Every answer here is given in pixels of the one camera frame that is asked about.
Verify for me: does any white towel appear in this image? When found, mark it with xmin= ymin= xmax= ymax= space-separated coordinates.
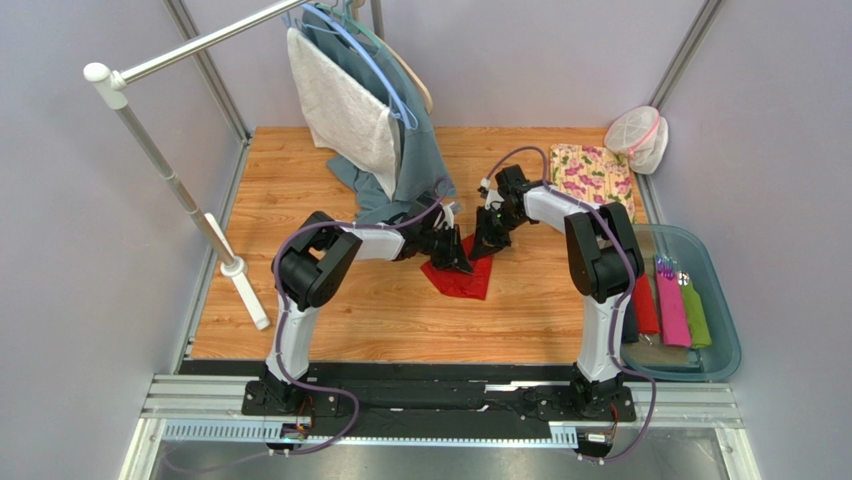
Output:
xmin=287 ymin=28 xmax=400 ymax=200

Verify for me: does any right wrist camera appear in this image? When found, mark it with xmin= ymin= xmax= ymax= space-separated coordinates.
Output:
xmin=477 ymin=178 xmax=504 ymax=211

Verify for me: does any wooden hanger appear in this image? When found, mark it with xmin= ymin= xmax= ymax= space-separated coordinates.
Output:
xmin=351 ymin=0 xmax=434 ymax=115

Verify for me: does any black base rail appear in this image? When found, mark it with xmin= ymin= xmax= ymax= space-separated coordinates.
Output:
xmin=224 ymin=359 xmax=638 ymax=442

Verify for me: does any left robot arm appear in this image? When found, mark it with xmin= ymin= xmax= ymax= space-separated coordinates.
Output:
xmin=242 ymin=195 xmax=473 ymax=416

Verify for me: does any floral placemat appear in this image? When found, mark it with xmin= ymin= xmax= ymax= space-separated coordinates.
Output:
xmin=549 ymin=143 xmax=638 ymax=223

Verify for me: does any blue-grey shirt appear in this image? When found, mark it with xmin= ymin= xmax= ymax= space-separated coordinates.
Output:
xmin=288 ymin=10 xmax=456 ymax=223

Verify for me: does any green hanger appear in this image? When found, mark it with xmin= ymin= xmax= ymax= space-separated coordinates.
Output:
xmin=312 ymin=0 xmax=385 ymax=48

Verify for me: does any red napkin in bin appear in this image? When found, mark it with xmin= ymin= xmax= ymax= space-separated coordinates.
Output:
xmin=631 ymin=274 xmax=660 ymax=335

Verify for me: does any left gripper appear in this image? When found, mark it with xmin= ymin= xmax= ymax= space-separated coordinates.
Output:
xmin=419 ymin=225 xmax=473 ymax=276

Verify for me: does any red paper napkin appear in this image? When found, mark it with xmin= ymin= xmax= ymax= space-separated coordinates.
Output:
xmin=420 ymin=255 xmax=494 ymax=301

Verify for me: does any white clothes rack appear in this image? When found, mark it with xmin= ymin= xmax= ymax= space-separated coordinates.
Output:
xmin=83 ymin=1 xmax=303 ymax=331

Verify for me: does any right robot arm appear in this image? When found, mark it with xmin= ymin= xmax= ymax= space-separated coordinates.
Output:
xmin=469 ymin=165 xmax=644 ymax=418

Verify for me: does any teal plastic bin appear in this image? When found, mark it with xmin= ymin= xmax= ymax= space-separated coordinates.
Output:
xmin=621 ymin=224 xmax=742 ymax=382

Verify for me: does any white mesh laundry bag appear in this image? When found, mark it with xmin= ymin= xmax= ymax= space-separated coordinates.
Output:
xmin=604 ymin=106 xmax=670 ymax=175

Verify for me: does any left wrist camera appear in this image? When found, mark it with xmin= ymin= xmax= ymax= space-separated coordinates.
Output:
xmin=435 ymin=201 xmax=462 ymax=230

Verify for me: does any blue plastic hanger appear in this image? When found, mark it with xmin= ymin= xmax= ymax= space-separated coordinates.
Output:
xmin=300 ymin=2 xmax=419 ymax=130

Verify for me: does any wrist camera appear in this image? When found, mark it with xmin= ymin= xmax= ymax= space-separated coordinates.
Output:
xmin=435 ymin=201 xmax=462 ymax=230
xmin=477 ymin=178 xmax=504 ymax=211

